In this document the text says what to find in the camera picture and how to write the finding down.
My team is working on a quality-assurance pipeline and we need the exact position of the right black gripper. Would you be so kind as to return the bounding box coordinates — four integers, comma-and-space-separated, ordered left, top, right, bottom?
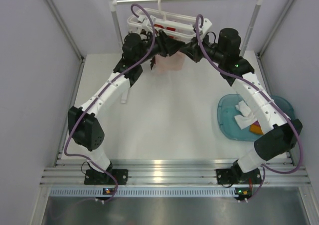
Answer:
180, 32, 225, 65

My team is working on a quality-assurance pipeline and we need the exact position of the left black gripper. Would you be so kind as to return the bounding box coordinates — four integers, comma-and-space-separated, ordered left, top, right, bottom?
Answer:
136, 28, 185, 65

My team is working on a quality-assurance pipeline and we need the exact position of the aluminium mounting rail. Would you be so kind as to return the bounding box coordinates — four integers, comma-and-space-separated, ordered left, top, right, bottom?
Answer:
40, 159, 311, 187

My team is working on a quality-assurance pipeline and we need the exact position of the perforated cable duct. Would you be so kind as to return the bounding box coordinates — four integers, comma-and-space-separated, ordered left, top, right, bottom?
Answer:
49, 187, 252, 199

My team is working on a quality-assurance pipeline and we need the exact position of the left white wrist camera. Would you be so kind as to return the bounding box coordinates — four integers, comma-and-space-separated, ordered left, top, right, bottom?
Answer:
138, 14, 157, 32

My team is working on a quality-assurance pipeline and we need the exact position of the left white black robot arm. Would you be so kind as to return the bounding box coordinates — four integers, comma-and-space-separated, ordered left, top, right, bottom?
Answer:
68, 29, 185, 185

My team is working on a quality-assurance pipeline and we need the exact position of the white sock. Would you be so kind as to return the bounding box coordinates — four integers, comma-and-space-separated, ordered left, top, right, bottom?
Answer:
234, 100, 257, 130

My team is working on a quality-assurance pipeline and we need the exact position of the orange purple sock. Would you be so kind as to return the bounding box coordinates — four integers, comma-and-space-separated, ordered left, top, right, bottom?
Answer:
249, 121, 264, 135

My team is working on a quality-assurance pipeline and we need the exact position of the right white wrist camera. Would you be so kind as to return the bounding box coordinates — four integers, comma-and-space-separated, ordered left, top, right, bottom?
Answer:
192, 18, 212, 38

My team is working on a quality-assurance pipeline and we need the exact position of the pink sock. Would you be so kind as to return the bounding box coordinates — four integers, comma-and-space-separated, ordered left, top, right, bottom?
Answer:
155, 52, 185, 73

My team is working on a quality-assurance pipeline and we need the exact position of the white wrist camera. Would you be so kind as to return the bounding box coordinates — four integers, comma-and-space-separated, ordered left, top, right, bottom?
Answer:
192, 18, 212, 38
138, 14, 157, 32

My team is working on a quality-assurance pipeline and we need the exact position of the white plastic clip hanger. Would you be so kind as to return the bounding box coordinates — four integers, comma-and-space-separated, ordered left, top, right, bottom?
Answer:
127, 0, 213, 41

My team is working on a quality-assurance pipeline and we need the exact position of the white metal drying rack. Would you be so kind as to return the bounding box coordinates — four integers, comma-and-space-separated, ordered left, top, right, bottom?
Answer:
105, 0, 269, 104

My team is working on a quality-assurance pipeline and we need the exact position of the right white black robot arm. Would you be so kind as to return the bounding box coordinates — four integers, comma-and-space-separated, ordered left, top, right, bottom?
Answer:
181, 28, 304, 184

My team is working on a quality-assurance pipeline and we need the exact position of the teal plastic basket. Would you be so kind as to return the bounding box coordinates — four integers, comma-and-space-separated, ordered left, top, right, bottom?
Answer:
216, 93, 295, 142

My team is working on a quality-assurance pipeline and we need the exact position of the red sock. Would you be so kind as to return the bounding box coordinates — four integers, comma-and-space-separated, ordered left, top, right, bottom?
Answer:
155, 24, 176, 31

